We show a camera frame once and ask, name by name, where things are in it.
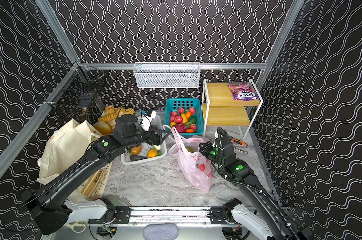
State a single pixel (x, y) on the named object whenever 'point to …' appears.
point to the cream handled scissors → (81, 223)
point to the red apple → (178, 119)
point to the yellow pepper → (185, 119)
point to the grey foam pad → (160, 231)
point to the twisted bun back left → (109, 109)
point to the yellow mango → (152, 152)
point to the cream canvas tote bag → (66, 148)
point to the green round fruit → (192, 119)
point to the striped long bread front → (129, 111)
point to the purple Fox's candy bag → (243, 91)
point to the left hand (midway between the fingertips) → (167, 130)
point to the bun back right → (121, 112)
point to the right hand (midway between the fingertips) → (198, 144)
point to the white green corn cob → (158, 147)
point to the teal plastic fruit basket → (173, 104)
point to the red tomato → (202, 167)
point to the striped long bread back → (108, 117)
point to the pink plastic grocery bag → (196, 167)
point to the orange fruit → (188, 114)
